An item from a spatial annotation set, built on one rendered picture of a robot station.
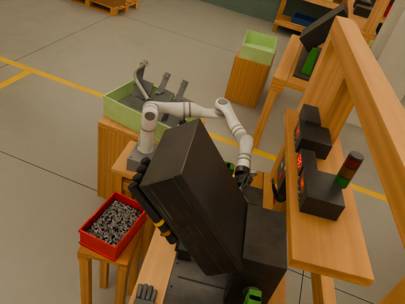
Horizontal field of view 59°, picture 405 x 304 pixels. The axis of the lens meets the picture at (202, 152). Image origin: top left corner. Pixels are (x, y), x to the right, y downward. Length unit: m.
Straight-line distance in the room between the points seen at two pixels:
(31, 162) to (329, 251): 2.93
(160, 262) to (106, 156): 1.33
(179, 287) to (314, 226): 0.74
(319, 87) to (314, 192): 0.88
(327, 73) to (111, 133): 1.58
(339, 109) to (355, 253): 0.61
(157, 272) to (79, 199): 1.64
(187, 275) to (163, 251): 0.17
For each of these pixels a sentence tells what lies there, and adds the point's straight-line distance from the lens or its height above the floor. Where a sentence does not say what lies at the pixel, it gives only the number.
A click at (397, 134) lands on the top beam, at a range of 1.05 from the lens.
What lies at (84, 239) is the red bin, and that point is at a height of 0.86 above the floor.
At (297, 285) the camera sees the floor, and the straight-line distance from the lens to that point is 3.07.
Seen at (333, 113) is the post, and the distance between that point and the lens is 1.59.
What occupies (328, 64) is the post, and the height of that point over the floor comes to 1.73.
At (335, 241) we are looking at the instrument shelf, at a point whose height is 1.54.
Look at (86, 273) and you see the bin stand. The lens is 2.07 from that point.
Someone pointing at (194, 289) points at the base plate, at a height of 0.90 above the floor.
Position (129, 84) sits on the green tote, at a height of 0.94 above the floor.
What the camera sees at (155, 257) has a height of 0.90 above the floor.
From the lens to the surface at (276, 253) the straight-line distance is 1.52.
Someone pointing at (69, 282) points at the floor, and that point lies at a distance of 2.78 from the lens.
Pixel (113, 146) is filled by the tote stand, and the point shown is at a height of 0.62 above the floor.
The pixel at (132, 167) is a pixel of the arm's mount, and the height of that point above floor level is 0.88.
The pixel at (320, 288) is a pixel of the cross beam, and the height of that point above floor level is 1.27.
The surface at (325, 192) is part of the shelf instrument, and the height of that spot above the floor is 1.61.
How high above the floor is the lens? 2.37
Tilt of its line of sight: 38 degrees down
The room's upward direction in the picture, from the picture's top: 14 degrees clockwise
